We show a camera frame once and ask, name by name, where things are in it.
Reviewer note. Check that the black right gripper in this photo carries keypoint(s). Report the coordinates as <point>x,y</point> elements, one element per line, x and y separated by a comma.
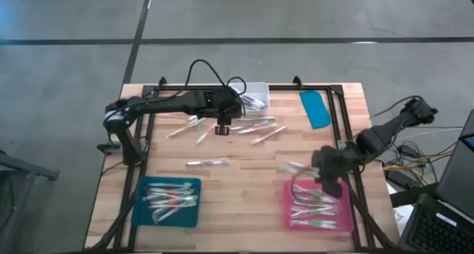
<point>333,163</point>

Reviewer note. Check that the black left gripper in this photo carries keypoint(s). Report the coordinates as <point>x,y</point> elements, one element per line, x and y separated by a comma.
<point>222,104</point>

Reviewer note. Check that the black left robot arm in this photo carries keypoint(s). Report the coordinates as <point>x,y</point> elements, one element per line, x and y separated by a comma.
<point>159,104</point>

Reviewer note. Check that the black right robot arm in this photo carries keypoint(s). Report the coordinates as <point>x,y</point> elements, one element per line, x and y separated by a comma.
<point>377,137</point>

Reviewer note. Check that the white plastic bin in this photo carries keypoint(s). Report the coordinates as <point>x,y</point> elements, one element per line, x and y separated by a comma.
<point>259,87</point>

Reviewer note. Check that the pink plastic bin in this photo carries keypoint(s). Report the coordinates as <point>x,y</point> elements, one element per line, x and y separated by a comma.
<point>346,217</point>

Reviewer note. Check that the teal plastic lid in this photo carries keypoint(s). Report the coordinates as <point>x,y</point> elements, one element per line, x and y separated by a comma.
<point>315,109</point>

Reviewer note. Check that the black power strip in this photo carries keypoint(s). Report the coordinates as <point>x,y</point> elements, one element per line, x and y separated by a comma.
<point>398,177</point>

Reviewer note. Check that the black power brick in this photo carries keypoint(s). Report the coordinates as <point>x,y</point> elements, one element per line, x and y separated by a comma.
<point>409,150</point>

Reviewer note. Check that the white paper sheet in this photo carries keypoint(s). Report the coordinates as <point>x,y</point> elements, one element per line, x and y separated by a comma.
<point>403,213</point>

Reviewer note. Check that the dark grey open laptop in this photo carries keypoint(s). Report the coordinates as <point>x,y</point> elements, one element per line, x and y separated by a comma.
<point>433,232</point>

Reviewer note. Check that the teal plastic bin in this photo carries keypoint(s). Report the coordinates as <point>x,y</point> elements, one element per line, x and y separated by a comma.
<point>166,220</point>

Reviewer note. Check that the black metal stand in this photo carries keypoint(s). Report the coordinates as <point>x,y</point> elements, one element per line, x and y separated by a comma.
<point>22,167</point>

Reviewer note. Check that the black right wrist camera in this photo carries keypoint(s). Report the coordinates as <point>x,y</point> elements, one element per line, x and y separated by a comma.
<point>333,190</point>

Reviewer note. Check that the black aluminium table frame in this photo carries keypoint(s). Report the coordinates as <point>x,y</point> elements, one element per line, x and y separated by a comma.
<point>296,87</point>

